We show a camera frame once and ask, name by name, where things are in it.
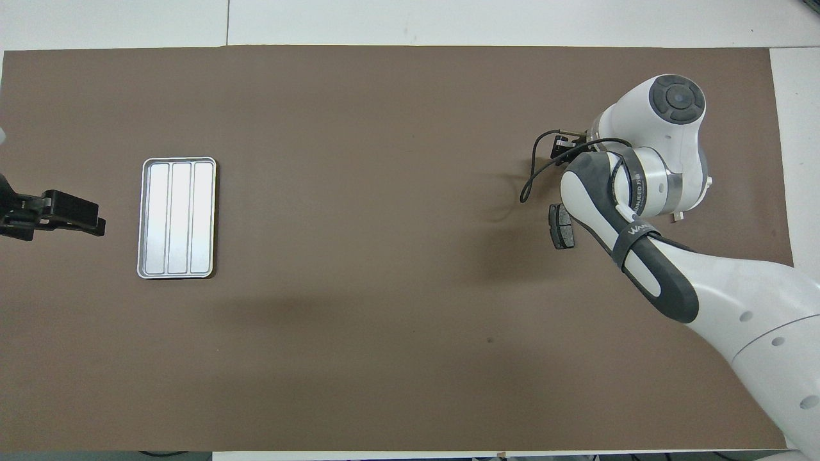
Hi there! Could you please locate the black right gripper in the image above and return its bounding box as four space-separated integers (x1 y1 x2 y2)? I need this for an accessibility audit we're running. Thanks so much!
551 131 593 166

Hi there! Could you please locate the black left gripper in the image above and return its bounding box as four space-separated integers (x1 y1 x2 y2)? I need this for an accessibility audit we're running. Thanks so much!
0 174 107 241

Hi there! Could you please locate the silver metal tray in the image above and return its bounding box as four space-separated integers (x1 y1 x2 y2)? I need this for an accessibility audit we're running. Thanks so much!
136 156 217 280

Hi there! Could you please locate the rectangular dark grey brake pad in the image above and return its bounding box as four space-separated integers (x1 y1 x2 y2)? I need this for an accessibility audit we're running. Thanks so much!
548 204 575 250

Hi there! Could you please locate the brown table mat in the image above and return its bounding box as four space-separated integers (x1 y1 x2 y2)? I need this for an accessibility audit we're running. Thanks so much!
0 45 795 453

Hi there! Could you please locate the white curved plastic bracket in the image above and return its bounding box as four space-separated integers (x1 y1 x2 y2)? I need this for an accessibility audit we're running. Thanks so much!
669 176 713 223

